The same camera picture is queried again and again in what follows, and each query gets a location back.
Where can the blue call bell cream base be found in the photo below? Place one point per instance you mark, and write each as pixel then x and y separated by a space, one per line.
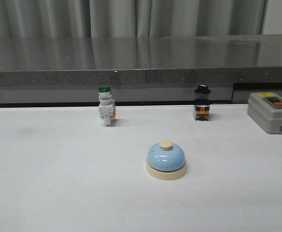
pixel 166 161

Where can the dark grey stone counter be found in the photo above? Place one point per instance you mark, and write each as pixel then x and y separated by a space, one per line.
pixel 66 71

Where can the grey control box red button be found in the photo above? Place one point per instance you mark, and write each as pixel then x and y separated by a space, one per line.
pixel 266 110

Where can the grey curtain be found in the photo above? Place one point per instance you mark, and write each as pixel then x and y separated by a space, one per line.
pixel 138 18

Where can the green pushbutton switch white body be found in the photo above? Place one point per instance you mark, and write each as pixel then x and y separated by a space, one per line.
pixel 107 107

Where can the black rotary selector switch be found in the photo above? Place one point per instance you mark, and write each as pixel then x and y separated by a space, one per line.
pixel 201 103

